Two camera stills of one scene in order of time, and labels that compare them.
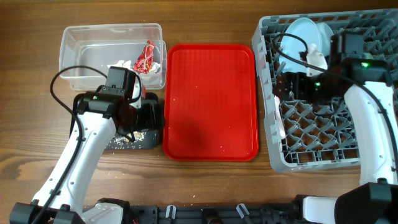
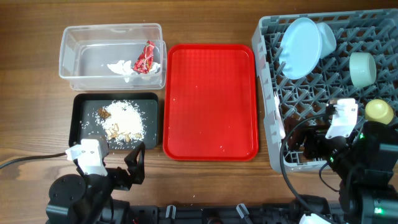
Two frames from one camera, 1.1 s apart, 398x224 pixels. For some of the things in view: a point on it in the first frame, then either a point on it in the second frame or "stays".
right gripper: (293, 79) → (306, 142)
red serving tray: (210, 102) stays
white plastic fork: (279, 116) stays
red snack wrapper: (143, 62) stays
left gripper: (148, 121) → (124, 180)
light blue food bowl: (326, 32) stays
